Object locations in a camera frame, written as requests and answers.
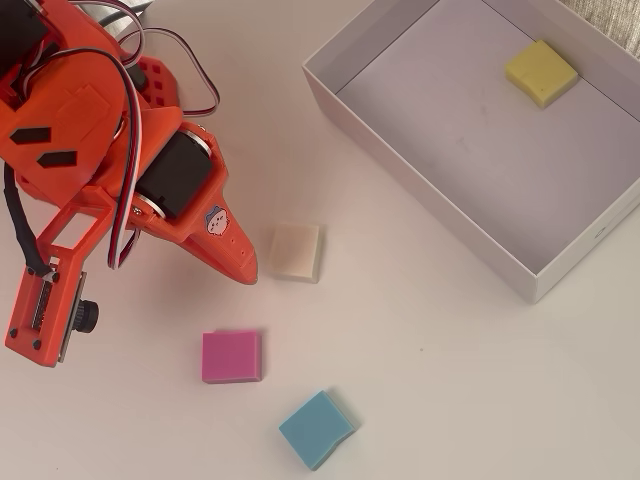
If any grey woven rug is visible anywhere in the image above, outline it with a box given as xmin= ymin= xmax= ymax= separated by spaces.
xmin=582 ymin=0 xmax=640 ymax=51

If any white cardboard bin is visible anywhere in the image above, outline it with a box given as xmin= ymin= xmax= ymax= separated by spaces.
xmin=301 ymin=0 xmax=640 ymax=305

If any pink foam cuboid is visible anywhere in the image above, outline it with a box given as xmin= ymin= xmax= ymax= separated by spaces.
xmin=201 ymin=328 xmax=263 ymax=385

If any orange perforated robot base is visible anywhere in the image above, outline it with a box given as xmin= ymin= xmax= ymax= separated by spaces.
xmin=132 ymin=55 xmax=182 ymax=109

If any cream white foam cuboid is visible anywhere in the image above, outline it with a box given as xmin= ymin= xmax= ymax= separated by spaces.
xmin=268 ymin=222 xmax=321 ymax=285

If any yellow foam cuboid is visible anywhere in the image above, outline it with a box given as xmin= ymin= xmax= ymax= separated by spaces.
xmin=503 ymin=39 xmax=580 ymax=110

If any blue foam cuboid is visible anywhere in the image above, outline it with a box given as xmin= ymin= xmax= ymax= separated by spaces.
xmin=277 ymin=389 xmax=360 ymax=473

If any white red black wire bundle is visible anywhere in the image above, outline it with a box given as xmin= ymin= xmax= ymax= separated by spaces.
xmin=106 ymin=47 xmax=147 ymax=271

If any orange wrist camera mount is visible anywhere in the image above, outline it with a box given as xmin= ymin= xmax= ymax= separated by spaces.
xmin=4 ymin=192 xmax=117 ymax=370

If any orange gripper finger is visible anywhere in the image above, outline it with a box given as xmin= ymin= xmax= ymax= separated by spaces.
xmin=199 ymin=227 xmax=260 ymax=285
xmin=182 ymin=239 xmax=250 ymax=286

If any orange gripper body black servo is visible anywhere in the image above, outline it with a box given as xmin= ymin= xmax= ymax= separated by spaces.
xmin=130 ymin=107 xmax=240 ymax=245

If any thin looping servo wire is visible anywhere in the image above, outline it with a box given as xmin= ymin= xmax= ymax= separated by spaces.
xmin=124 ymin=27 xmax=221 ymax=117

